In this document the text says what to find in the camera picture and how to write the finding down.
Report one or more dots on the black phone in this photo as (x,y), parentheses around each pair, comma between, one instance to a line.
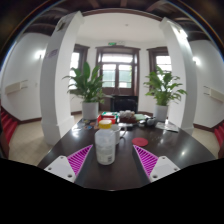
(128,125)

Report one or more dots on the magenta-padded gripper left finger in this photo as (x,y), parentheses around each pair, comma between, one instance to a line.
(60,166)

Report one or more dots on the clear bottle with yellow cap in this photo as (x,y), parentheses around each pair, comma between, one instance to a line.
(105,146)

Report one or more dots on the white wall-mounted rail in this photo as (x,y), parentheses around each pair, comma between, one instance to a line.
(15,86)
(214,94)

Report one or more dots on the green box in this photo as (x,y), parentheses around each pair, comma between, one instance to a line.
(110,114)

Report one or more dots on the red box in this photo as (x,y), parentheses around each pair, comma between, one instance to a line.
(106,118)

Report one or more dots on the black chair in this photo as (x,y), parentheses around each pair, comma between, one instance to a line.
(124,104)

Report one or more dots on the white paper leaflet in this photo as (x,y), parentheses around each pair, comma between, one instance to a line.
(167,126)

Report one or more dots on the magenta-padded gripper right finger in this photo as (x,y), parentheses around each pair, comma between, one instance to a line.
(163,166)

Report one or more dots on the grey round object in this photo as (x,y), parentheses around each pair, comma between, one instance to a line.
(149,122)

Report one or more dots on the dark wooden framed window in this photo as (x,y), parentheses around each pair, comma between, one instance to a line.
(75,61)
(163,61)

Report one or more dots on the brown box with white packets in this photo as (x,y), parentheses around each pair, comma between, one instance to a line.
(127,117)

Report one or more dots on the green exit sign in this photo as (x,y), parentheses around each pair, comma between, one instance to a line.
(112,43)

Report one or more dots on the potted plant in white pot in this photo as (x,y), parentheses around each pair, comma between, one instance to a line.
(90,111)
(161,112)

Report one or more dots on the white speckled mug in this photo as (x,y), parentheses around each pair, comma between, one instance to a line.
(119,133)

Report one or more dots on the flat round red coaster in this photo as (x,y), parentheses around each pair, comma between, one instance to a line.
(140,142)

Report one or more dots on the dark wooden glazed door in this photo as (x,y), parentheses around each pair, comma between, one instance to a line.
(116,66)

